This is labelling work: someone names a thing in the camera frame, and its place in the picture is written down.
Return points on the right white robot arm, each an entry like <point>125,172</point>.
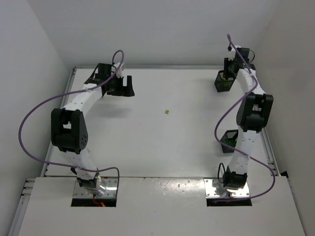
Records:
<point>252,115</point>

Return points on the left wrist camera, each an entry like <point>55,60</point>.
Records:
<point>119,72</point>

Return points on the black slotted container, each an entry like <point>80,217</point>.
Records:
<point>223,83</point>
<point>229,138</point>

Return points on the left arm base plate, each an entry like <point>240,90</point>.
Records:
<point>107,190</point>

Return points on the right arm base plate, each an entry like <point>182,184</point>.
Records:
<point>214,189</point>

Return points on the white front platform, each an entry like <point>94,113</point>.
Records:
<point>156,207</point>

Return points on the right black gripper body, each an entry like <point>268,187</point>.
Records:
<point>228,68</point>

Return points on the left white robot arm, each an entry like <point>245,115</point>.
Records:
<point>68,127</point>

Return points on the black slotted container far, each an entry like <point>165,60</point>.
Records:
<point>223,83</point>

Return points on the black slotted container near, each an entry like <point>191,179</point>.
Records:
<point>229,138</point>

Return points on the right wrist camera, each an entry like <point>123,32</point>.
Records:
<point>232,53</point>

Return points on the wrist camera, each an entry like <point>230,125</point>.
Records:
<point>232,53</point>
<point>119,72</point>

